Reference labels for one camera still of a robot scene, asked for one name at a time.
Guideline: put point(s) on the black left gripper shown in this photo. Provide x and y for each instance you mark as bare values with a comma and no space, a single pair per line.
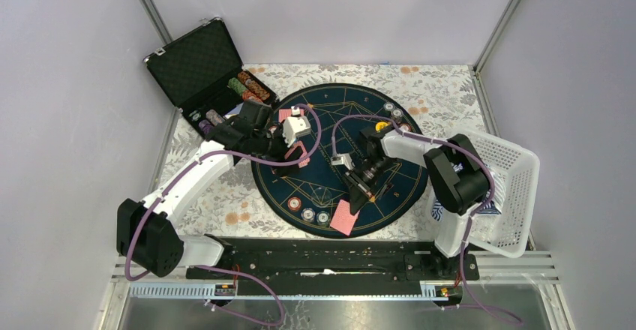
292,154

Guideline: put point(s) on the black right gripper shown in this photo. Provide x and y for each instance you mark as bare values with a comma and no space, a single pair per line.
360,191

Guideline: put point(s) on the red backed card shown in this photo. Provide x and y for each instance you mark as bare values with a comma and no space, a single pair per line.
285,113
342,219

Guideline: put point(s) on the red backed card bottom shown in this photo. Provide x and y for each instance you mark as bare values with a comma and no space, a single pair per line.
342,219

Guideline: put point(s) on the blue yellow chip stack bottom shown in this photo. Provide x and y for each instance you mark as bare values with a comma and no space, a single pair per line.
323,218

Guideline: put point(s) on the yellow big blind button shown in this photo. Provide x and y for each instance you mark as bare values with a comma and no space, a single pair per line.
381,125

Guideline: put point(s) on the red chip stack bottom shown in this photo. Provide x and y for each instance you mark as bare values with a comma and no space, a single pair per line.
294,204

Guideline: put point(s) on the red chip stack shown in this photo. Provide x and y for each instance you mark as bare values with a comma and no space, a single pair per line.
405,127
294,204

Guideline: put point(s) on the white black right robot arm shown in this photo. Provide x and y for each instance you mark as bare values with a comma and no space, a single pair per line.
461,182

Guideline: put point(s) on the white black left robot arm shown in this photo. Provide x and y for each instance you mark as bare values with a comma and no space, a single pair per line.
146,233

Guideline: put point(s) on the clear dealer button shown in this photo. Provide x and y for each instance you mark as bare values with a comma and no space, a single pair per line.
321,197

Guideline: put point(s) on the red chip row in case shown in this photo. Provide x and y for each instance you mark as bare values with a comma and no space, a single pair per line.
250,96

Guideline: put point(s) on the round dark blue poker mat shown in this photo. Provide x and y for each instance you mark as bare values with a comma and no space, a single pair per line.
344,111

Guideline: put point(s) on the brown chip row in case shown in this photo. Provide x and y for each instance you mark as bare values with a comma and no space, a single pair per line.
252,85

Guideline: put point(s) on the purple chip row in case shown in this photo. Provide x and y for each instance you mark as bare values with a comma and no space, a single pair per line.
210,120

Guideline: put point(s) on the green chip row in case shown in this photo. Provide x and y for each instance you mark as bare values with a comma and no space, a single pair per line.
237,86

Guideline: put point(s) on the blue white striped cloth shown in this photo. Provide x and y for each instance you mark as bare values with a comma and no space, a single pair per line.
437,210

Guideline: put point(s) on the black aluminium chip case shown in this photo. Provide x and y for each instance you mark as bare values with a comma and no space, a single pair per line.
193,72

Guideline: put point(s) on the floral patterned tablecloth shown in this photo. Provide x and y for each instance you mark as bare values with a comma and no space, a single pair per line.
436,96

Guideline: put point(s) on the white plastic laundry basket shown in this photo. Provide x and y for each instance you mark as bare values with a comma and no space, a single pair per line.
501,227

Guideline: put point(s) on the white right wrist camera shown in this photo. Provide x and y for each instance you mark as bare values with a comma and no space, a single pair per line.
343,160

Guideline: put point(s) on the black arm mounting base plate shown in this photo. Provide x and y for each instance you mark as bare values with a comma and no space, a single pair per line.
316,267

